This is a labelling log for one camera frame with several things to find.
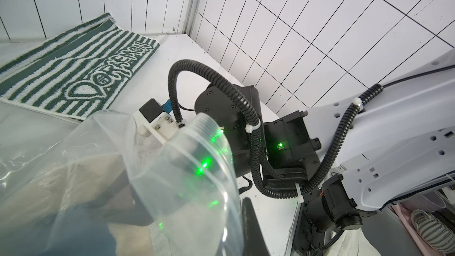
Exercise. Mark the clear plastic vacuum bag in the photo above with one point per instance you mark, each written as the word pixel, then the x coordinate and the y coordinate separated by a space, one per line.
pixel 188 184

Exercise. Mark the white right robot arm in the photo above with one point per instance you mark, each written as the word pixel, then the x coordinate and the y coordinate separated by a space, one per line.
pixel 345 161

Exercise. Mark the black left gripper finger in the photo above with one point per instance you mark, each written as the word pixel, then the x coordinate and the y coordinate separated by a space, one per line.
pixel 254 243

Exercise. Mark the green white striped towel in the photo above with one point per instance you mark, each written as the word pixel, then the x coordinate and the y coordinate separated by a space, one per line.
pixel 78 72

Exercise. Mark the teal and beige towel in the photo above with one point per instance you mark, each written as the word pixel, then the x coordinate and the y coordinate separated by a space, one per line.
pixel 102 214

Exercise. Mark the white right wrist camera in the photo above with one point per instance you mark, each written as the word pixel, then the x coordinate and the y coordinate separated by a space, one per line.
pixel 152 120

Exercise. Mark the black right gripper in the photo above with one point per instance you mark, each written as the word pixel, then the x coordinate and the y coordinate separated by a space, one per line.
pixel 229 117

